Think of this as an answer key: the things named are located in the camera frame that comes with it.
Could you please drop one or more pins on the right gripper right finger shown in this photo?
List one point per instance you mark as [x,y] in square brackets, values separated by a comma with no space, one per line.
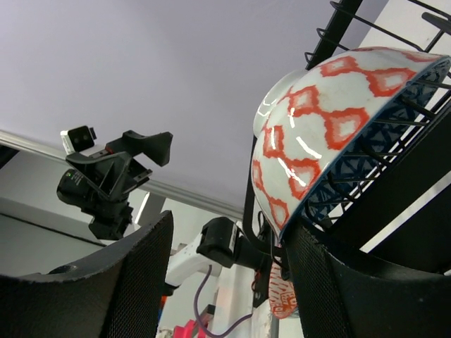
[343,292]

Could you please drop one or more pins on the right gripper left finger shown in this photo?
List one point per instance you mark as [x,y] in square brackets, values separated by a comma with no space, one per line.
[113,292]

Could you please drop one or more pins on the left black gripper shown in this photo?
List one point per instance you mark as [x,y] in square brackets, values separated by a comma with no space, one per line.
[100,184]

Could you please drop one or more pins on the blue zigzag pattern bowl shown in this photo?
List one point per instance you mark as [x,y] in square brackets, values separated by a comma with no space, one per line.
[281,295]

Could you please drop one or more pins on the red pattern white bowl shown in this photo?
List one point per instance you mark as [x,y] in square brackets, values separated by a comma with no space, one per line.
[321,132]

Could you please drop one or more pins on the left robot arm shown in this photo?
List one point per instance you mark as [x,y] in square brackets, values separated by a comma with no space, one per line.
[220,241]

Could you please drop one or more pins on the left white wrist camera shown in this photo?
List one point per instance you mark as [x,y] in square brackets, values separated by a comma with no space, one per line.
[78,139]

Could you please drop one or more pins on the black wire dish rack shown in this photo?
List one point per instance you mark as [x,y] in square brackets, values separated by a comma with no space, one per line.
[422,26]

